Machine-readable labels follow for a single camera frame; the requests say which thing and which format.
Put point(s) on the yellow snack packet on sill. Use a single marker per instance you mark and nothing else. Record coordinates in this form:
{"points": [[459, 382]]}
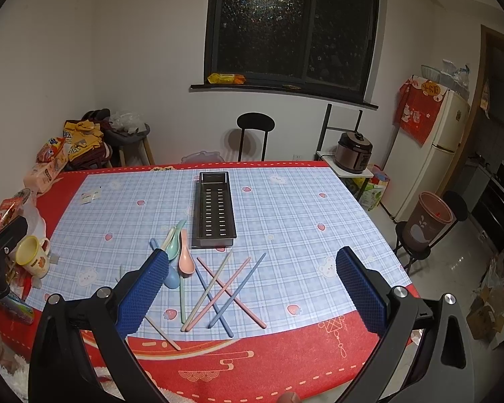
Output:
{"points": [[226, 79]]}

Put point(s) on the cardboard box on floor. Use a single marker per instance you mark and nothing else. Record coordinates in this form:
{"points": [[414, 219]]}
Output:
{"points": [[486, 315]]}

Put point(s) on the black round stool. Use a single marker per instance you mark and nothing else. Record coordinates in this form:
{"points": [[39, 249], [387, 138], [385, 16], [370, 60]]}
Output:
{"points": [[460, 213]]}

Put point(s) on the grey stool with wooden legs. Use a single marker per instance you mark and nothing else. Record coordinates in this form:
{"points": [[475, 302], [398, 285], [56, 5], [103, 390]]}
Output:
{"points": [[120, 140]]}

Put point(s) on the stainless steel utensil tray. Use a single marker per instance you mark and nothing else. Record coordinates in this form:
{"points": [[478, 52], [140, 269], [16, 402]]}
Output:
{"points": [[213, 219]]}

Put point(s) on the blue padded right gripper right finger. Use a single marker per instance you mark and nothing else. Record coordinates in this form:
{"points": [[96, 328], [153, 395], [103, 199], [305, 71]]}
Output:
{"points": [[367, 290]]}

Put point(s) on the snack packages stack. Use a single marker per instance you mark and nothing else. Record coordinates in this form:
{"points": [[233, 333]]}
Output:
{"points": [[50, 161]]}

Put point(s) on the green soup spoon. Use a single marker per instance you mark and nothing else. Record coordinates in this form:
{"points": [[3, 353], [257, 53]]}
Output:
{"points": [[173, 248]]}

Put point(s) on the pink soup spoon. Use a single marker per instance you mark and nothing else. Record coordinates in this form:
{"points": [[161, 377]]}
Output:
{"points": [[186, 264]]}

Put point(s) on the beige chopstick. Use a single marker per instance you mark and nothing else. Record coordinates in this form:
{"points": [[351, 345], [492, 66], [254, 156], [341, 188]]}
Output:
{"points": [[162, 333]]}

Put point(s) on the yellow cartoon mug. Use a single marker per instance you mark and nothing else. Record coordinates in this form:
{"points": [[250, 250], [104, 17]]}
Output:
{"points": [[33, 255]]}

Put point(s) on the black metal rack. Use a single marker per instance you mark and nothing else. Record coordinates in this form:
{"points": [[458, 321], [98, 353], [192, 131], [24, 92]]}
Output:
{"points": [[327, 127]]}

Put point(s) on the dark rice cooker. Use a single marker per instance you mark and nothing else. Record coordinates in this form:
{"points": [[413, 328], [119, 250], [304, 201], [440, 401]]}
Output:
{"points": [[353, 152]]}

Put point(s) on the dark window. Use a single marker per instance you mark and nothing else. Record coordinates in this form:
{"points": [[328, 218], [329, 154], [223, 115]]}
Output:
{"points": [[315, 48]]}

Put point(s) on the white refrigerator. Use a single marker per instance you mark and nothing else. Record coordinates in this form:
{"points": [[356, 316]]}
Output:
{"points": [[414, 167]]}

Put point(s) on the clear plastic bag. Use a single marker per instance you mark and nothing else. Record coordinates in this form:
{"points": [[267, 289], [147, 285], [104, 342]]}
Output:
{"points": [[127, 122]]}

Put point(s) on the blue plaid tablecloth red border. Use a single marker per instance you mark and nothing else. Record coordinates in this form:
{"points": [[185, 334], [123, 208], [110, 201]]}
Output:
{"points": [[263, 311]]}

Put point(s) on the blue soup spoon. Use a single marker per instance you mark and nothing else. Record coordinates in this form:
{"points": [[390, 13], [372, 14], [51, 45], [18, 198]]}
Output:
{"points": [[172, 280]]}

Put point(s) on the red cloth on refrigerator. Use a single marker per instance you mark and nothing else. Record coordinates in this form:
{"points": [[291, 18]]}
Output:
{"points": [[419, 105]]}

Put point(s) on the glassware on refrigerator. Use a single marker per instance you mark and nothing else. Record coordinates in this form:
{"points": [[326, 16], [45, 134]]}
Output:
{"points": [[456, 79]]}

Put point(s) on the brown trash bin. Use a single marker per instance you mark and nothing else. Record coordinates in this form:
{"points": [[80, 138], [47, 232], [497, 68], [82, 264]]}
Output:
{"points": [[427, 220]]}

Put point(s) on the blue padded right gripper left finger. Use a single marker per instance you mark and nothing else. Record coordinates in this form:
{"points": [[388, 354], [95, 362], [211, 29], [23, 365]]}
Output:
{"points": [[137, 291]]}

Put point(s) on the beige soup spoon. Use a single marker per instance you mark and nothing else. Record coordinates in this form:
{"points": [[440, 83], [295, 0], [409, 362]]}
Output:
{"points": [[168, 239]]}

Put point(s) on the white paper tags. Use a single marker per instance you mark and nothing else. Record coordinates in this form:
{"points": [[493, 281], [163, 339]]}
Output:
{"points": [[89, 197]]}

